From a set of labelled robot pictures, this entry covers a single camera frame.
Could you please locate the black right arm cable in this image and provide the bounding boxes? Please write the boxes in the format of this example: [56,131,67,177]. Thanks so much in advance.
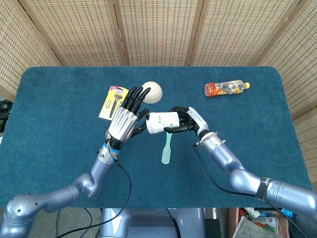
[192,143,309,238]

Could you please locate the mint green brush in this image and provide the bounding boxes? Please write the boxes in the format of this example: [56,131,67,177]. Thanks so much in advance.
[161,132,174,165]

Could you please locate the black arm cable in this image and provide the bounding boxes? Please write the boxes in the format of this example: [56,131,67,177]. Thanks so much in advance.
[192,143,309,238]
[55,160,133,238]

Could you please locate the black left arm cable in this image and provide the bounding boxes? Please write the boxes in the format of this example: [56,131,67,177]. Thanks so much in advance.
[55,160,133,238]

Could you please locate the razor in yellow blister pack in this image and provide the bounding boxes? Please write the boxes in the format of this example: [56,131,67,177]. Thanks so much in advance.
[99,85,129,121]

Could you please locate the black device beside table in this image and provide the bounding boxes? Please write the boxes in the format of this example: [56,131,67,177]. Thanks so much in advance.
[0,99,13,133]

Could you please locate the woven rattan screen panel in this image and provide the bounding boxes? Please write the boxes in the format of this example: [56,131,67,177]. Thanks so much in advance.
[257,0,317,174]
[0,0,62,102]
[18,0,129,67]
[113,0,205,67]
[189,0,304,67]

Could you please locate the beige upturned bowl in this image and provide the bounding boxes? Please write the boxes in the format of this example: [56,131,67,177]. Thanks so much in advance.
[141,81,163,104]

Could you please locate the robot left five-finger hand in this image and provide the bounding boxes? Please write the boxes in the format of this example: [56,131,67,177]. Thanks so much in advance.
[105,86,151,149]

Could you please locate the grey folded bag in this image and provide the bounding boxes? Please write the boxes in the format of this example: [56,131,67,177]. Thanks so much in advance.
[235,215,277,238]

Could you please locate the blue table cloth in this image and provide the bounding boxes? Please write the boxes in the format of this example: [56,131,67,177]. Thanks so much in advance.
[0,66,313,209]

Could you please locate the orange drink plastic bottle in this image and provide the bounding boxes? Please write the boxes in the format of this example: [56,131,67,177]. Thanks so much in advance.
[204,79,251,98]

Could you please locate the silver robot torso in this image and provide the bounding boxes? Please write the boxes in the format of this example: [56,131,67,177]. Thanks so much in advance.
[99,207,206,238]

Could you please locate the red storage crate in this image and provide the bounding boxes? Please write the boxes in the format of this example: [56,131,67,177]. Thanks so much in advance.
[229,207,290,238]

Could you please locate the robot right five-finger hand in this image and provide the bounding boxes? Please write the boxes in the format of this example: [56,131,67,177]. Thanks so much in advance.
[163,106,210,139]

